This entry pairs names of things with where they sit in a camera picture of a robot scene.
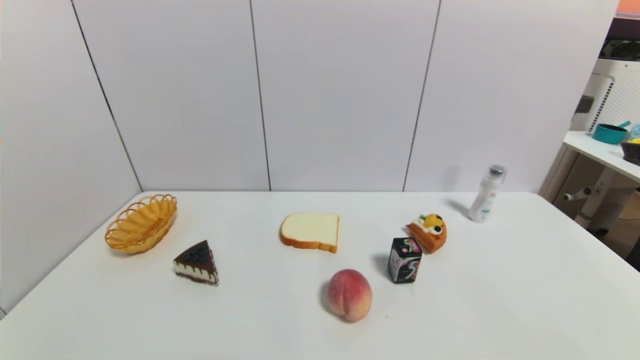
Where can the chocolate cake slice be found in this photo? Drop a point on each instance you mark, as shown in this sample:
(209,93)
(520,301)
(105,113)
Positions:
(197,263)

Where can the yellow wicker basket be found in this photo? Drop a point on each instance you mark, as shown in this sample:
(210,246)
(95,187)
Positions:
(141,222)

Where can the dark basket with yellow item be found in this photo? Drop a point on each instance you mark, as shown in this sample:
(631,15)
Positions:
(632,149)

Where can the white bread slice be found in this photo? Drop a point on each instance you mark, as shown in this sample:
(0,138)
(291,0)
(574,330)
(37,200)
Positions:
(310,230)

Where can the black gum box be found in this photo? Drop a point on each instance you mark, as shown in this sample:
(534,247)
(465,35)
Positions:
(404,260)

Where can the peach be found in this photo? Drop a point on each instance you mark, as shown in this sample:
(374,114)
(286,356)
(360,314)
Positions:
(349,295)

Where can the orange fruit cake slice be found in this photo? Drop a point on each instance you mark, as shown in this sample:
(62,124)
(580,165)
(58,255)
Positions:
(429,232)

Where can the white lotion bottle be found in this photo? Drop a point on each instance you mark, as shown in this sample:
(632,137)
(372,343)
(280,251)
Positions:
(486,197)

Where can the white side table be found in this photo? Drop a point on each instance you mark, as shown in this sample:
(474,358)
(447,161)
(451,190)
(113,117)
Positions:
(600,170)

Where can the teal pot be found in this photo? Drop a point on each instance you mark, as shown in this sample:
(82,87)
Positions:
(609,133)

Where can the white perforated appliance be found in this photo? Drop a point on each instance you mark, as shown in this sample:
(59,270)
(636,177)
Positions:
(607,95)

